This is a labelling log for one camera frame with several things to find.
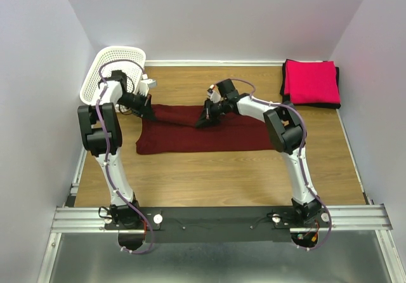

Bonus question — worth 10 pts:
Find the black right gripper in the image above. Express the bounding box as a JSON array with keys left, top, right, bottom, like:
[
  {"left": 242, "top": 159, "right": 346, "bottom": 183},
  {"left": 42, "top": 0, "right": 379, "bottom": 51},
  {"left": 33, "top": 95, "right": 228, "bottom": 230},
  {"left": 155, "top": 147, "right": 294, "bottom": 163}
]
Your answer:
[{"left": 194, "top": 98, "right": 228, "bottom": 129}]

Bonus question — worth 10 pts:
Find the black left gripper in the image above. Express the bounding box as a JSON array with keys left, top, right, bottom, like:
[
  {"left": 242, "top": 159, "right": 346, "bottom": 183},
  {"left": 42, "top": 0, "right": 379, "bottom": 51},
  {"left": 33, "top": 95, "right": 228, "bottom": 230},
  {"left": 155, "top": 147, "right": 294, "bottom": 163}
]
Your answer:
[{"left": 116, "top": 91, "right": 155, "bottom": 121}]

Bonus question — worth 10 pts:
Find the maroon t shirt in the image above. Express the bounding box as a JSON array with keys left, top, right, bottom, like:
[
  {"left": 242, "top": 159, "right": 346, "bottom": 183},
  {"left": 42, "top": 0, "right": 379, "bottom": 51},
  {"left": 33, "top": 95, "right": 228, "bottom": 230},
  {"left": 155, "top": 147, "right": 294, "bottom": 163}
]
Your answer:
[{"left": 136, "top": 104, "right": 273, "bottom": 155}]

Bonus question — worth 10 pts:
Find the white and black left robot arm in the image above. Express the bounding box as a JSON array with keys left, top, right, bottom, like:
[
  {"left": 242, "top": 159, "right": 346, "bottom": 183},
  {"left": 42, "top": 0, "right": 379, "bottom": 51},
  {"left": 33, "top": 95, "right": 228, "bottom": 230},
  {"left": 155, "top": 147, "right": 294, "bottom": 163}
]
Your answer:
[{"left": 77, "top": 70, "right": 155, "bottom": 230}]

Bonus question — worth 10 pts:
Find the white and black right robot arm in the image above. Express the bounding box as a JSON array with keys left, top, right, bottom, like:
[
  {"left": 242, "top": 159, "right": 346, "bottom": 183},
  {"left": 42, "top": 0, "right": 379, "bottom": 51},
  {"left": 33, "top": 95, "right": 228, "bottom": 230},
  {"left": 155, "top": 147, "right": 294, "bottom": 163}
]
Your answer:
[{"left": 196, "top": 79, "right": 322, "bottom": 227}]

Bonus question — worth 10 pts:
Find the white plastic laundry basket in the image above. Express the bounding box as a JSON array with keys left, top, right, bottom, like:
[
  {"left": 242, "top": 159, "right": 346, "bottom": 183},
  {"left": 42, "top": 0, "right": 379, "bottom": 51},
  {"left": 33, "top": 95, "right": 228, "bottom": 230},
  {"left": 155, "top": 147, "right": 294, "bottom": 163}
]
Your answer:
[{"left": 79, "top": 46, "right": 146, "bottom": 105}]

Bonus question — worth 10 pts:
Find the folded black t shirt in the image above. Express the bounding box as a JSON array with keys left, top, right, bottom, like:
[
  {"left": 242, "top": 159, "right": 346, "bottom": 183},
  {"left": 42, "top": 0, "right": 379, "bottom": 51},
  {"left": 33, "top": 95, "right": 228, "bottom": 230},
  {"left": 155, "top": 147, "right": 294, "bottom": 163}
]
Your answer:
[{"left": 278, "top": 58, "right": 343, "bottom": 109}]

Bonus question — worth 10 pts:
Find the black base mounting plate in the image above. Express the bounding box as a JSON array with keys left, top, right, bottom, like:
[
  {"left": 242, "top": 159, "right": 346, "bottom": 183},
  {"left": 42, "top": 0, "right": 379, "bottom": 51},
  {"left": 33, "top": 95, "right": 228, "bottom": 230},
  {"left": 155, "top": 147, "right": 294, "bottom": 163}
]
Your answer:
[{"left": 104, "top": 205, "right": 331, "bottom": 251}]

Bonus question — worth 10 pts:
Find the folded pink t shirt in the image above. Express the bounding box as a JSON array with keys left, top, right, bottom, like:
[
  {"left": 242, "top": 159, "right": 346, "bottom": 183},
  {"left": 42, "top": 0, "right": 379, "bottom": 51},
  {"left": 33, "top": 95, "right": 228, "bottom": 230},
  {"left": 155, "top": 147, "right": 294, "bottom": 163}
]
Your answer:
[{"left": 284, "top": 59, "right": 341, "bottom": 105}]

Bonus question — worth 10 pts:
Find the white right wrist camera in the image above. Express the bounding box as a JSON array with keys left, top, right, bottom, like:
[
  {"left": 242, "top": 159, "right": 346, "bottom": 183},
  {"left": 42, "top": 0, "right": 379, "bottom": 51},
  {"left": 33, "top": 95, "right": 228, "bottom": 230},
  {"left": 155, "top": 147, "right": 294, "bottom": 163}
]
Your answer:
[{"left": 207, "top": 84, "right": 221, "bottom": 103}]

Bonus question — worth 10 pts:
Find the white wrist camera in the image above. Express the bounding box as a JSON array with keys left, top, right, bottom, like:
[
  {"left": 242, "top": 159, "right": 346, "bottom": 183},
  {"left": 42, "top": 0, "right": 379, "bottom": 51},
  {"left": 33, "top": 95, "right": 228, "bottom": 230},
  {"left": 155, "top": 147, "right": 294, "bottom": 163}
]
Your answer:
[
  {"left": 207, "top": 84, "right": 221, "bottom": 103},
  {"left": 136, "top": 74, "right": 157, "bottom": 96}
]

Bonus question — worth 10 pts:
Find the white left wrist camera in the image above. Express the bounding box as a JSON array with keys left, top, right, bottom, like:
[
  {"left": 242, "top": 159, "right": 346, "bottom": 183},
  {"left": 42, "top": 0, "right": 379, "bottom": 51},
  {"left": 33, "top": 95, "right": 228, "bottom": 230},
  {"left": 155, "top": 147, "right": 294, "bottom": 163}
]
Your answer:
[{"left": 136, "top": 74, "right": 157, "bottom": 96}]

